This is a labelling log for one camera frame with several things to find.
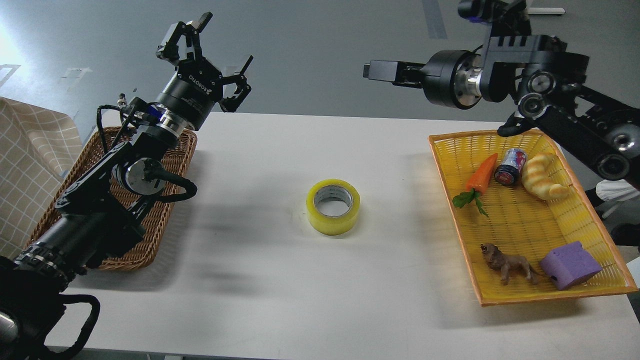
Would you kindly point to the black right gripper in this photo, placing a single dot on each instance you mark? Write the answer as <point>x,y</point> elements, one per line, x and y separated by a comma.
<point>443,78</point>

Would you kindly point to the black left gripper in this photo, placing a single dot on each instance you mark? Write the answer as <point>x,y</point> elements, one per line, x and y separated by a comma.
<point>192,95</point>

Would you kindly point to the yellow tape roll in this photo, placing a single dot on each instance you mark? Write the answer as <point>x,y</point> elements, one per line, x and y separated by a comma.
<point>333,189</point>

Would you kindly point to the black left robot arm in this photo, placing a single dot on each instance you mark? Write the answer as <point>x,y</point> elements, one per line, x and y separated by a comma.
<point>102,212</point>

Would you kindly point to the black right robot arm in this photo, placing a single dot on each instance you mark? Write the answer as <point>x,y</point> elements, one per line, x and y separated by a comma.
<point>544,80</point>

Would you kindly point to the orange toy carrot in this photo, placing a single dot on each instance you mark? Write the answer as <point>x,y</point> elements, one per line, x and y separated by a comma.
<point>477,185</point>

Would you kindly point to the grey metal stand base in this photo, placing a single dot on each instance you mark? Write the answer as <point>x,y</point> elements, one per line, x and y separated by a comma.
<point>547,11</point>

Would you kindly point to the small drink can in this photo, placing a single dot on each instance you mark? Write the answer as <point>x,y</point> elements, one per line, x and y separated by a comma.
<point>509,171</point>

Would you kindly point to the brown wicker basket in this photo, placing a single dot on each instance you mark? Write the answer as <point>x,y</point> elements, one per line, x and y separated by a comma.
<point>176,160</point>

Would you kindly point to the toy bread croissant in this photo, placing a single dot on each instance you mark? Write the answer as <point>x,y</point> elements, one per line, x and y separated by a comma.
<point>536,179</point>

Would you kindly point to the beige checkered cloth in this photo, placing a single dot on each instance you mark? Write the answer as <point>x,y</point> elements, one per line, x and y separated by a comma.
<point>38,146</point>

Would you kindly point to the yellow plastic basket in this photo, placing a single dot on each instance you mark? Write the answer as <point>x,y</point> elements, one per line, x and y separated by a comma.
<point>519,223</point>

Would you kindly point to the brown toy lion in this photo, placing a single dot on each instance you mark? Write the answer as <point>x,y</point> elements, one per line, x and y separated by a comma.
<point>496,260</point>

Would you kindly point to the white cloth at right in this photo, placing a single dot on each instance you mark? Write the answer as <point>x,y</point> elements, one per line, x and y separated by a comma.
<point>616,190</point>

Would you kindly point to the purple sponge block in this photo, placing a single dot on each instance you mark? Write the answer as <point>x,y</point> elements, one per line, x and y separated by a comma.
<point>569,265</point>

